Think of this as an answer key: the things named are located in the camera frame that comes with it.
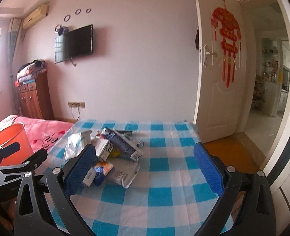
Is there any blue orange snack packet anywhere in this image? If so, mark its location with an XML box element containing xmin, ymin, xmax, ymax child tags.
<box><xmin>93</xmin><ymin>161</ymin><xmax>113</xmax><ymax>186</ymax></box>

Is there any yellow wrapper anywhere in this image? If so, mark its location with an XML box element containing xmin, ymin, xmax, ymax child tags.
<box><xmin>109</xmin><ymin>147</ymin><xmax>122</xmax><ymax>158</ymax></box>

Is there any grey wet wipes pack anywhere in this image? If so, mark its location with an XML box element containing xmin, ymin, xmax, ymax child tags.
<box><xmin>106</xmin><ymin>157</ymin><xmax>140</xmax><ymax>189</ymax></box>

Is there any white Vinda tissue pack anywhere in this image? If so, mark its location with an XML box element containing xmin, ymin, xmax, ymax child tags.
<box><xmin>83</xmin><ymin>167</ymin><xmax>96</xmax><ymax>187</ymax></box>

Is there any clear plastic wrapper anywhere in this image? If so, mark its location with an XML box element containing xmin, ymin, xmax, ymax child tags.
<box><xmin>63</xmin><ymin>130</ymin><xmax>92</xmax><ymax>162</ymax></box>

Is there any orange plastic bucket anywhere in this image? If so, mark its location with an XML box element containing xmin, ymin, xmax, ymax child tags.
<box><xmin>0</xmin><ymin>123</ymin><xmax>33</xmax><ymax>166</ymax></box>

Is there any pink bed blanket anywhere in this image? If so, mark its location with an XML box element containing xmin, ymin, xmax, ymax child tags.
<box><xmin>0</xmin><ymin>114</ymin><xmax>73</xmax><ymax>151</ymax></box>

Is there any white small carton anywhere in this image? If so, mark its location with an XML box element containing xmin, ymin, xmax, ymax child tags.
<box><xmin>90</xmin><ymin>138</ymin><xmax>113</xmax><ymax>161</ymax></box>

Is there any blue white checkered tablecloth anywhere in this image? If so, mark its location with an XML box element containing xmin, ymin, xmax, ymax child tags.
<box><xmin>36</xmin><ymin>119</ymin><xmax>235</xmax><ymax>236</ymax></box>

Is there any dark blue white box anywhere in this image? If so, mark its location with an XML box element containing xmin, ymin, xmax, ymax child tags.
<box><xmin>101</xmin><ymin>127</ymin><xmax>143</xmax><ymax>161</ymax></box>

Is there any brown wooden cabinet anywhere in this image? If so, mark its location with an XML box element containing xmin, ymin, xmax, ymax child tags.
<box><xmin>16</xmin><ymin>72</ymin><xmax>54</xmax><ymax>120</ymax></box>

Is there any folded blankets stack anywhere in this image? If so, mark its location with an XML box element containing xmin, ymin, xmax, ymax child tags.
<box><xmin>16</xmin><ymin>59</ymin><xmax>47</xmax><ymax>85</ymax></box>

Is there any white door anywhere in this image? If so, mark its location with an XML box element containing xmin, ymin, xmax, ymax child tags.
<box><xmin>194</xmin><ymin>0</ymin><xmax>246</xmax><ymax>143</ymax></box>

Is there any red Chinese knot decoration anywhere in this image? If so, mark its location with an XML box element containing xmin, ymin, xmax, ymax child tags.
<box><xmin>211</xmin><ymin>7</ymin><xmax>242</xmax><ymax>88</ymax></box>

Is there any curtain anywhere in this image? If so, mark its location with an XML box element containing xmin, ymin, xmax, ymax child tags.
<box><xmin>7</xmin><ymin>18</ymin><xmax>22</xmax><ymax>113</ymax></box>

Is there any white air conditioner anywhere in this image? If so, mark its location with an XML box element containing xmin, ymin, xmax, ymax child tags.
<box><xmin>22</xmin><ymin>4</ymin><xmax>50</xmax><ymax>30</ymax></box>

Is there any wall power outlet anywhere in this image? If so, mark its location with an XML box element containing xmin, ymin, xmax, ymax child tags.
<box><xmin>68</xmin><ymin>102</ymin><xmax>86</xmax><ymax>108</ymax></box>

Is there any silver door handle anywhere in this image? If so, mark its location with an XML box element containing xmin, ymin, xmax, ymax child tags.
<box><xmin>203</xmin><ymin>44</ymin><xmax>217</xmax><ymax>68</ymax></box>

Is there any black wall television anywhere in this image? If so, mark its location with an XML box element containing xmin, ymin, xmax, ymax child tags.
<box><xmin>54</xmin><ymin>25</ymin><xmax>93</xmax><ymax>63</ymax></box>

